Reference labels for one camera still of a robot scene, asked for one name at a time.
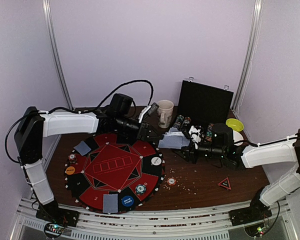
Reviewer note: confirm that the round red black poker mat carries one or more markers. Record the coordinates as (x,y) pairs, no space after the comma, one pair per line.
(114,165)

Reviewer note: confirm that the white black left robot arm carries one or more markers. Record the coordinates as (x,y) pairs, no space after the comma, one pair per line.
(35,126)

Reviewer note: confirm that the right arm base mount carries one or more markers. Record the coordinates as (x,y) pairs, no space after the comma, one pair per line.
(249,214)

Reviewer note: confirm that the poker chip row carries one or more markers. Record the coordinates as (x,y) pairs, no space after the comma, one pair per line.
(186,124)
(178,122)
(209,134)

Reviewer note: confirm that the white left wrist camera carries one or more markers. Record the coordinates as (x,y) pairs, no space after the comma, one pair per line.
(147,111)

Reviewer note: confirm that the grey playing card deck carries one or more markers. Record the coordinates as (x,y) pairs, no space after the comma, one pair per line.
(173,139)

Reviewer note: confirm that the orange big blind button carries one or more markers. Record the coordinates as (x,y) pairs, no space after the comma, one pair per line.
(70,170)

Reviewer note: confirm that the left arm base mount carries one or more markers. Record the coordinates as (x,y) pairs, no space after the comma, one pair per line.
(51,212)

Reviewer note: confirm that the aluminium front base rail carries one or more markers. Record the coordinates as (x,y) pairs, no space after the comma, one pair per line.
(205,223)

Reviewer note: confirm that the aluminium corner frame post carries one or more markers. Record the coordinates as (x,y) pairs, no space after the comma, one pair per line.
(46,4)

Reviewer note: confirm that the red white chip stack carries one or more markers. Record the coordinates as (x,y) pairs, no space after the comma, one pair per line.
(72,158)

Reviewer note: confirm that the cream ceramic mug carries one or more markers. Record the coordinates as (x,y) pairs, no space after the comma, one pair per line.
(165,112)

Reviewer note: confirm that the white dealer button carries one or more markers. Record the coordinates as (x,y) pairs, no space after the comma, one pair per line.
(156,161)

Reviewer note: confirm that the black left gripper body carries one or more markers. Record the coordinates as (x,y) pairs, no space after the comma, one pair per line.
(139,134)

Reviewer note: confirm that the blue small blind button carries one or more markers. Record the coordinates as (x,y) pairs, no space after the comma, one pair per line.
(127,201)

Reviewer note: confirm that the right aluminium frame post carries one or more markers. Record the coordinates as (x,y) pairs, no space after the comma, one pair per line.
(247,64)

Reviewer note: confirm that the grey dealt playing cards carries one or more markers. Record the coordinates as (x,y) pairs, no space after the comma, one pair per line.
(82,148)

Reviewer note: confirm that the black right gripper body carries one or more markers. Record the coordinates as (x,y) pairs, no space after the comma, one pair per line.
(192,152)

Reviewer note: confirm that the green white chip stack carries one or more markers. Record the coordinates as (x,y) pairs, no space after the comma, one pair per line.
(140,189)

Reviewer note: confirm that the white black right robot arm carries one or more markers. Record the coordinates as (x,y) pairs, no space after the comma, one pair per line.
(242,154)

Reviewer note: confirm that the orange white chip stack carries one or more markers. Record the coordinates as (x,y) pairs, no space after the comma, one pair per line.
(171,181)

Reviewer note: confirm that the black red triangular token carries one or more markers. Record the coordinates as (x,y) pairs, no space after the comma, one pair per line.
(225,183)

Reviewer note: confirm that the green plastic bowl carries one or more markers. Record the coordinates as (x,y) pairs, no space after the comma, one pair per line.
(235,124)

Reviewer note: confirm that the white orange bowl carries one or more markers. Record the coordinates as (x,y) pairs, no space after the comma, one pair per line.
(237,138)

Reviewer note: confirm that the black poker chip case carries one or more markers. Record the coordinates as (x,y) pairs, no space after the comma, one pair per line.
(203,104)

